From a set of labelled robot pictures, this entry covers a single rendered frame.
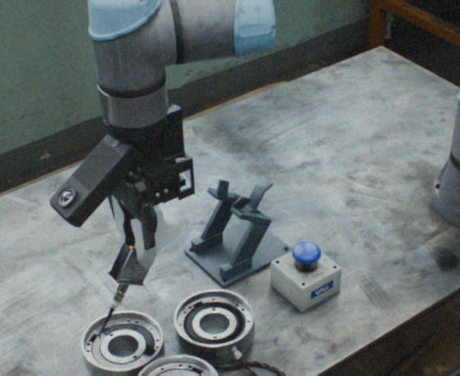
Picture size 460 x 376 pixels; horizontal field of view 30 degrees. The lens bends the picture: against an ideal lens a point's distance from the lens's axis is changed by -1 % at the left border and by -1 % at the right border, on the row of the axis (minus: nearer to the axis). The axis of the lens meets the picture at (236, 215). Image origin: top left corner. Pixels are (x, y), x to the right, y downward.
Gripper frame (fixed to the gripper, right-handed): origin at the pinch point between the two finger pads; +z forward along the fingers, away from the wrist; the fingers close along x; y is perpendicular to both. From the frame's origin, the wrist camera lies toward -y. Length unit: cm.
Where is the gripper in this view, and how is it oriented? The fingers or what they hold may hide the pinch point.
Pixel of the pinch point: (135, 256)
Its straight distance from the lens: 108.9
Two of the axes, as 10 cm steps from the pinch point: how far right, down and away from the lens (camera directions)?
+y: 8.0, -3.9, 4.6
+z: 0.2, 7.8, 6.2
